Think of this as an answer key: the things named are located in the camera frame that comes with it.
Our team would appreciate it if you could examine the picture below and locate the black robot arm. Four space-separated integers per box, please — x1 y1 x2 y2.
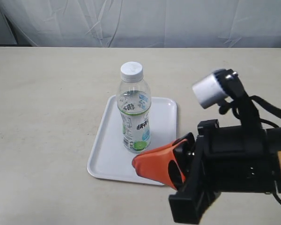
132 120 281 225

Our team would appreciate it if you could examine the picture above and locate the wrist camera with silver lens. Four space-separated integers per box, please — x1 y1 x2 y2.
192 69 262 131

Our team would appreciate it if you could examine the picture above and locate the clear bottle with green label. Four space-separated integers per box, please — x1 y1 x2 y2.
116 61 152 154

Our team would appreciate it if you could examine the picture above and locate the white wrinkled backdrop cloth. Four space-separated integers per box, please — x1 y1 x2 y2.
0 0 281 48

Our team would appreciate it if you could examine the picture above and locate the black cable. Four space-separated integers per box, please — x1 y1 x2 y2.
250 95 281 209

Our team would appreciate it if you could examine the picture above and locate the white rectangular plastic tray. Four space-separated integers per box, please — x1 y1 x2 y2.
87 96 177 186

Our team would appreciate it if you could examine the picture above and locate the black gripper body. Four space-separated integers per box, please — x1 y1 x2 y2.
168 120 275 224

